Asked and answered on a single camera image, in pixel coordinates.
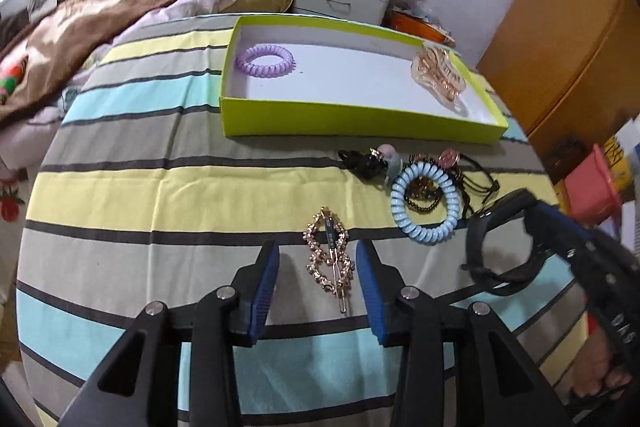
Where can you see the orange storage box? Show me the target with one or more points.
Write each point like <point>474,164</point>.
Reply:
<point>415,27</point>

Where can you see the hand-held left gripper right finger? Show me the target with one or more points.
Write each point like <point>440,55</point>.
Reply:
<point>372,292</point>

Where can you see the black smart band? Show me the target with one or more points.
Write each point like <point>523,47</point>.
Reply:
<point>475,237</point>

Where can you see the clear pink claw clip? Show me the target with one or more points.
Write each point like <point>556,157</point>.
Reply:
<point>435,72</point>

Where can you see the green shallow cardboard box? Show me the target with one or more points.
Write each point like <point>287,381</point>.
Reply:
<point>350,77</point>

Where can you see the yellow paper packets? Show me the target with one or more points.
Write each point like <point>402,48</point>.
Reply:
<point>622,157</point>

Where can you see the person's right hand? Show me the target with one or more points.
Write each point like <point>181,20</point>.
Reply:
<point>595,374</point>

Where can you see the brown fleece blanket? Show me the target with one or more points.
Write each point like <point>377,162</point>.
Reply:
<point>125,7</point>

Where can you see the large wooden wardrobe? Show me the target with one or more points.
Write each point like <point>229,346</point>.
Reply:
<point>565,22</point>

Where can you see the dark brown basket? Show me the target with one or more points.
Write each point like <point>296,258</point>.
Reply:
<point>565,159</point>

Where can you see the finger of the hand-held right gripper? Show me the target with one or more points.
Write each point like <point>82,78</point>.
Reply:
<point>562,229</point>
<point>537,239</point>

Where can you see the gold flower barrette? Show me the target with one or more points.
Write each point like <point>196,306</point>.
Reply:
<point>330,257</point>

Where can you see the red green patterned cushion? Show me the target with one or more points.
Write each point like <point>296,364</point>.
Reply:
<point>10,82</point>

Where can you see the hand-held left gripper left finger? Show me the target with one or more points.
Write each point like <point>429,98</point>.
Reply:
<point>262,292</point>

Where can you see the pink plastic bucket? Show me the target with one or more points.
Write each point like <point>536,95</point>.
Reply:
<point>595,187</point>

